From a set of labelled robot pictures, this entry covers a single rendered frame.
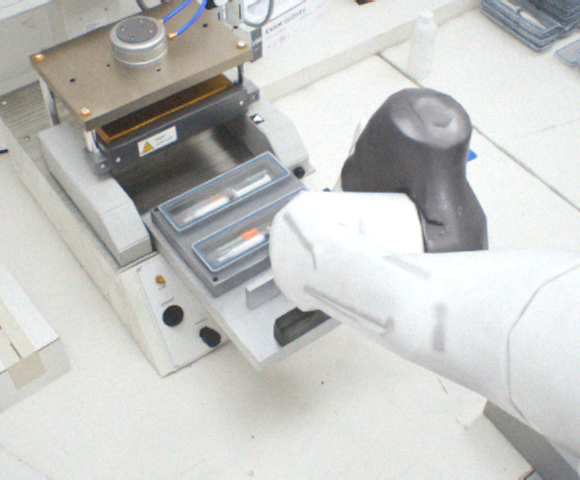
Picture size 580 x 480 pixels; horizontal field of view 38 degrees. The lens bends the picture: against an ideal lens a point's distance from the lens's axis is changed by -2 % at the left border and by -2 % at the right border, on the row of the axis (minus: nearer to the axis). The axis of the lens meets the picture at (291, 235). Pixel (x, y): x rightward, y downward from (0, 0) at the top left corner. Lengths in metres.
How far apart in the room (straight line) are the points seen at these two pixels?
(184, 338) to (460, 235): 0.66
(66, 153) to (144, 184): 0.13
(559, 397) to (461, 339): 0.09
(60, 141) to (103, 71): 0.14
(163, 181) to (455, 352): 0.84
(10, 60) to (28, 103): 0.27
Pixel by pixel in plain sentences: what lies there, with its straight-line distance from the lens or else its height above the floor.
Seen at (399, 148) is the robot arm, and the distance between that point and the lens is 0.70.
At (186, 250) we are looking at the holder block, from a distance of 1.12.
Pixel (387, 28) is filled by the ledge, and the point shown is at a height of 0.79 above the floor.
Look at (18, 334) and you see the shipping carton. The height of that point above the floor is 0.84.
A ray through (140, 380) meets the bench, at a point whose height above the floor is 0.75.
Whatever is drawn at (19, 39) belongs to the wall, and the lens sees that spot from 1.74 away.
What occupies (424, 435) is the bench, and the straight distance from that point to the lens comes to 1.25.
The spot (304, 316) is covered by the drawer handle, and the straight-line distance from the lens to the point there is 1.03.
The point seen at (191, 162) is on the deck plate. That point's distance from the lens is 1.33.
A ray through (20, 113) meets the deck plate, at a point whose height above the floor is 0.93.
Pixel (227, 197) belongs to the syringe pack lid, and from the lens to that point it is 1.17.
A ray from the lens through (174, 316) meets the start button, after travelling 1.25.
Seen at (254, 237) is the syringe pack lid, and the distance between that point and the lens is 1.12.
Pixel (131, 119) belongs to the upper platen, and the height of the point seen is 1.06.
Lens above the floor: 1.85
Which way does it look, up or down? 49 degrees down
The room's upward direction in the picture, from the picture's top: 1 degrees clockwise
